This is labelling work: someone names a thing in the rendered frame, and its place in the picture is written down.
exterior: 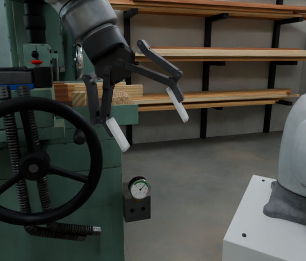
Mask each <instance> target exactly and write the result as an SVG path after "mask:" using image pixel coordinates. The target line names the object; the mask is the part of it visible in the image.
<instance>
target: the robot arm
mask: <svg viewBox="0 0 306 261"><path fill-rule="evenodd" d="M44 1H45V2H47V3H48V4H50V5H51V6H52V7H53V8H54V9H55V10H56V11H57V13H58V14H59V16H60V17H61V20H62V21H63V23H64V24H65V26H66V27H67V29H68V31H69V33H70V34H71V36H72V38H73V40H74V41H75V43H77V44H82V47H83V49H84V51H85V53H86V54H87V56H88V58H89V60H90V61H91V63H92V64H93V66H94V69H95V71H94V72H91V73H89V74H85V75H83V76H82V79H83V82H84V84H85V86H86V91H87V96H88V105H89V113H90V121H91V124H92V125H95V124H102V125H103V126H104V128H105V130H106V131H107V133H108V135H109V136H110V137H111V138H112V137H114V138H115V139H116V141H117V143H118V145H119V146H120V148H121V150H122V151H123V152H125V151H127V149H128V148H129V147H130V145H129V143H128V141H127V140H126V138H125V136H124V134H123V133H122V131H121V129H120V127H119V126H118V124H117V122H116V120H115V119H114V118H113V117H112V118H110V111H111V104H112V96H113V89H114V87H115V84H117V83H120V82H121V81H123V80H124V79H125V78H128V77H130V76H132V75H133V73H136V74H140V75H142V76H145V77H147V78H150V79H152V80H155V81H157V82H160V83H162V84H165V85H167V86H169V87H168V88H166V91H167V93H168V95H169V96H170V98H171V100H172V102H173V104H174V106H175V108H176V109H177V111H178V113H179V115H180V117H181V119H182V121H183V122H184V123H186V122H187V121H188V119H189V117H188V115H187V113H186V111H185V109H184V107H183V105H182V103H181V102H182V101H184V95H183V94H182V92H181V90H180V88H179V86H178V81H179V80H180V78H181V77H182V76H183V72H182V71H181V70H179V69H178V68H177V67H175V66H174V65H172V64H171V63H170V62H169V61H167V60H166V59H164V58H163V57H162V56H160V55H159V54H157V53H156V52H155V51H153V50H152V49H151V48H150V46H149V45H148V44H147V42H146V41H145V40H138V41H137V44H135V45H134V46H133V47H132V48H131V47H130V46H129V45H128V44H127V42H126V40H125V38H124V36H123V35H122V33H121V31H120V29H119V27H118V26H116V24H117V22H118V18H117V16H116V14H115V12H114V10H113V8H112V7H111V5H110V3H109V1H108V0H44ZM136 52H137V53H139V54H144V55H145V56H146V57H148V58H149V59H150V60H152V61H153V62H154V63H156V64H157V65H158V66H160V67H161V68H163V69H164V70H165V71H167V72H169V73H170V74H171V75H173V77H169V76H166V75H164V74H161V73H159V72H156V71H154V70H151V69H149V68H146V67H144V66H142V65H140V64H137V63H135V53H136ZM97 76H98V77H100V78H102V79H103V95H102V100H101V109H100V107H99V98H98V89H97V83H96V82H97ZM271 189H272V192H271V195H270V198H269V202H268V203H267V204H265V205H264V208H263V214H264V215H266V216H268V217H271V218H277V219H284V220H288V221H291V222H295V223H299V224H302V225H306V93H305V94H303V95H301V96H300V97H299V98H298V100H297V101H296V102H295V104H294V105H293V107H292V109H291V111H290V112H289V114H288V117H287V119H286V123H285V126H284V131H283V136H282V141H281V147H280V153H279V162H278V177H277V180H276V181H272V182H271Z"/></svg>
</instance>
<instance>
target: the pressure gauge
mask: <svg viewBox="0 0 306 261"><path fill-rule="evenodd" d="M141 188H142V189H141ZM128 189H129V192H130V194H131V196H132V197H133V198H134V199H136V201H141V199H143V198H145V197H147V196H148V194H149V193H150V190H151V186H150V184H149V182H148V181H147V180H146V178H144V177H142V176H137V177H134V178H132V179H131V180H130V182H129V184H128ZM139 189H141V190H139Z"/></svg>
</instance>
